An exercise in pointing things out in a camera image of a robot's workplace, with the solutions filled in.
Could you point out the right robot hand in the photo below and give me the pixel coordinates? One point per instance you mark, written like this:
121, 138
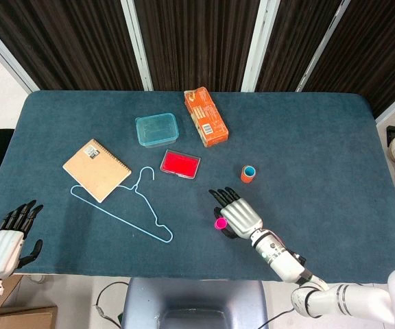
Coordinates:
243, 217

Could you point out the pink plastic cup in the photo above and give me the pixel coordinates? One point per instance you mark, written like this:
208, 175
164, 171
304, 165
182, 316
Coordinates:
220, 223

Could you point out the light blue plastic cup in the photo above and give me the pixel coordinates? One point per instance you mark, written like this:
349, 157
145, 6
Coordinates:
249, 170

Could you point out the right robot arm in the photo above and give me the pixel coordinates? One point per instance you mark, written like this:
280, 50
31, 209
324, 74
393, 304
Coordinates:
283, 264

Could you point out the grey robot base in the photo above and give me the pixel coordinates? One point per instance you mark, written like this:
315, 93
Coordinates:
194, 301

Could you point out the brown cardboard box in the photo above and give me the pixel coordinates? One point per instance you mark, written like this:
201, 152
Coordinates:
26, 317
10, 288

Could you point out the orange plastic cup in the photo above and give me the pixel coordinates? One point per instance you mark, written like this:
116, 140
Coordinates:
247, 179

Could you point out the red ink pad case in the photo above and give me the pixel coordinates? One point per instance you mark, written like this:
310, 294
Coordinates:
180, 164

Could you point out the dark teal table cloth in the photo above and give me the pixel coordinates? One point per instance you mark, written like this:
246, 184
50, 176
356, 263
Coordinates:
303, 137

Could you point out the orange cardboard box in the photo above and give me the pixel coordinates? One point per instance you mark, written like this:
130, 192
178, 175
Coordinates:
206, 116

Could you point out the teal plastic food container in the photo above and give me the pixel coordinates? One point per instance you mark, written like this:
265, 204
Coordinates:
156, 129

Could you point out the brown spiral notebook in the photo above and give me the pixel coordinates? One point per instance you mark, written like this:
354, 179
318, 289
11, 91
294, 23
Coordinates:
96, 170

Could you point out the dark slatted divider panel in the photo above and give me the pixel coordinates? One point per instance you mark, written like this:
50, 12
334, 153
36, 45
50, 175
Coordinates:
286, 44
372, 51
197, 44
63, 41

